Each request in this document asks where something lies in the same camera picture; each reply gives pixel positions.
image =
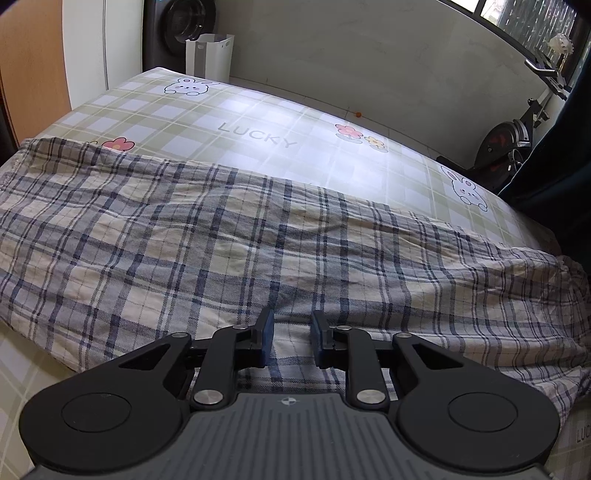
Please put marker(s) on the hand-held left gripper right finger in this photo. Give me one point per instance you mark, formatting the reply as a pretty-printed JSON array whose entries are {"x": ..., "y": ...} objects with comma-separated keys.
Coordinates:
[{"x": 317, "y": 339}]

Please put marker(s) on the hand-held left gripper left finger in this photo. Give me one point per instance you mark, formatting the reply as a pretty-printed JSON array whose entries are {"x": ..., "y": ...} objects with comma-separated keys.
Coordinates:
[{"x": 266, "y": 337}]

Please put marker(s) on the checked printed bed sheet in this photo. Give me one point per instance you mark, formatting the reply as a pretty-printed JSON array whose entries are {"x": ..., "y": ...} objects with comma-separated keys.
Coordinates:
[{"x": 258, "y": 115}]

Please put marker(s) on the black exercise bike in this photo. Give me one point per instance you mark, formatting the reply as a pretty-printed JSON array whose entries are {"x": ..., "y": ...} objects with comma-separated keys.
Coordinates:
[{"x": 501, "y": 143}]

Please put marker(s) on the white laundry basket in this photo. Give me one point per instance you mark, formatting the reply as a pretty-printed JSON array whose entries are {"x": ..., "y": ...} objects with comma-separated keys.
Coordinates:
[{"x": 207, "y": 57}]

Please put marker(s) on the grey washing machine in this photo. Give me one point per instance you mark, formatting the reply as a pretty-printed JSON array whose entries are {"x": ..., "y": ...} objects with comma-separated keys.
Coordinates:
[{"x": 157, "y": 37}]

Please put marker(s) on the black framed window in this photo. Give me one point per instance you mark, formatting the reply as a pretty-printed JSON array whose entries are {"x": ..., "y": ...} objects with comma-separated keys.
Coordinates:
[{"x": 517, "y": 18}]

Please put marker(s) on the wooden wall panel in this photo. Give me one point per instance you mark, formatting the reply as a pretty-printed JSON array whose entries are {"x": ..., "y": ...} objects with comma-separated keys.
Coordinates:
[{"x": 32, "y": 69}]

